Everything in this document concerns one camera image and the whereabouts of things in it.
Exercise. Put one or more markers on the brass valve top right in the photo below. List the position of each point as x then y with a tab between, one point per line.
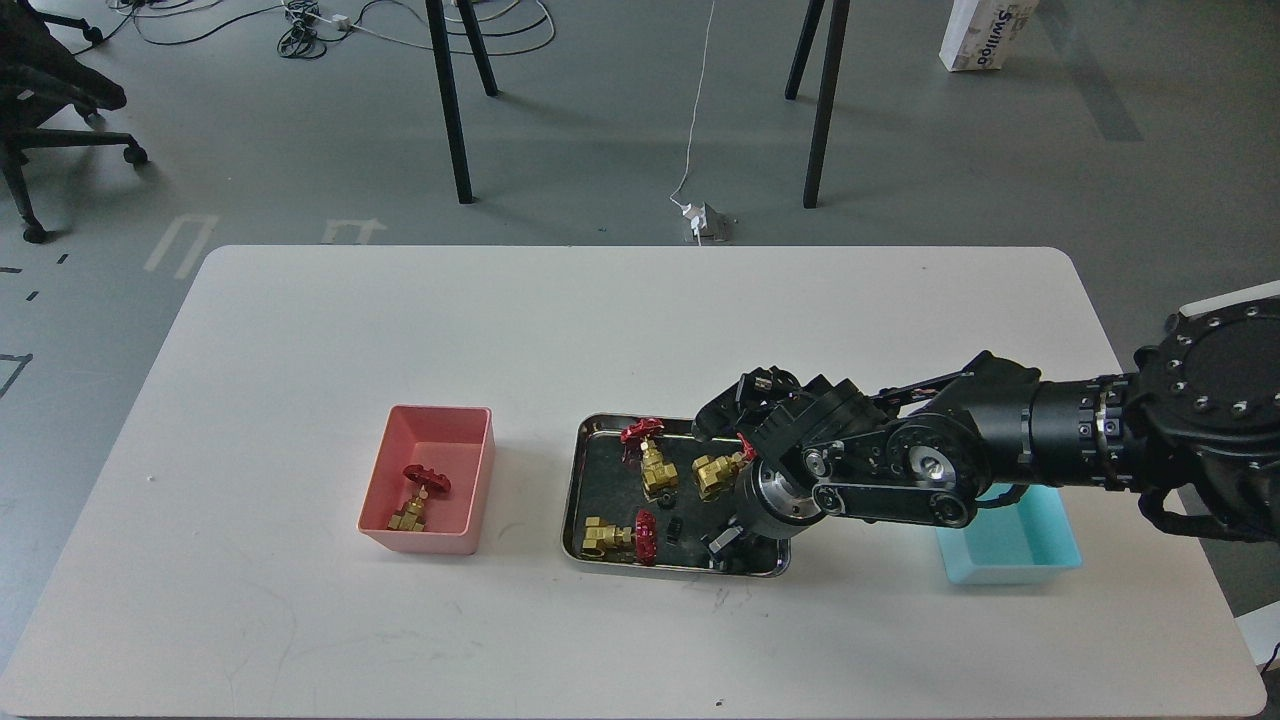
714	475

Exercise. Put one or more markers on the black table leg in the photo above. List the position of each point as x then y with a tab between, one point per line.
447	87
832	57

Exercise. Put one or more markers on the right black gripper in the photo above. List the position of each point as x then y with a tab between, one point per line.
827	450

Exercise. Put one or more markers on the pink plastic box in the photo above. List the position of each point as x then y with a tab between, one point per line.
457	441

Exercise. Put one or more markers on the black office chair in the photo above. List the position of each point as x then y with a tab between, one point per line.
41	77

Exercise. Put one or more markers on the brass valve red handwheel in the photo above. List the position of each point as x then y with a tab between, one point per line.
426	483

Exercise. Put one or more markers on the white chair base leg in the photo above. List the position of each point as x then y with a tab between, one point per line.
1263	291

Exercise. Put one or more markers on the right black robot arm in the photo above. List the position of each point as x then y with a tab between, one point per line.
1193	432

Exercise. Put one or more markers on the black cable bundle floor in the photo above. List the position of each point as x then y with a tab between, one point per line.
514	28

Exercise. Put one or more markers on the light blue plastic box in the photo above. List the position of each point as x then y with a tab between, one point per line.
1030	542

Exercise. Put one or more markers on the brass valve bottom left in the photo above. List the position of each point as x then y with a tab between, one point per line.
639	541

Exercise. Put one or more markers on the black table leg right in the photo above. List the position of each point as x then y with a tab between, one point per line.
832	57

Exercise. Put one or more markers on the black table leg left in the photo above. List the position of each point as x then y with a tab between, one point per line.
447	87

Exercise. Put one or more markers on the white cardboard box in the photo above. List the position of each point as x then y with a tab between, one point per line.
979	34

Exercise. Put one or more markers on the shiny metal tray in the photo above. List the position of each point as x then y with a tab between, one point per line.
602	484

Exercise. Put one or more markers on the small black gear centre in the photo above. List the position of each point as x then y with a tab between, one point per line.
674	531

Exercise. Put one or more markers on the brass valve top middle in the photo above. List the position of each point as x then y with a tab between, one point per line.
641	449

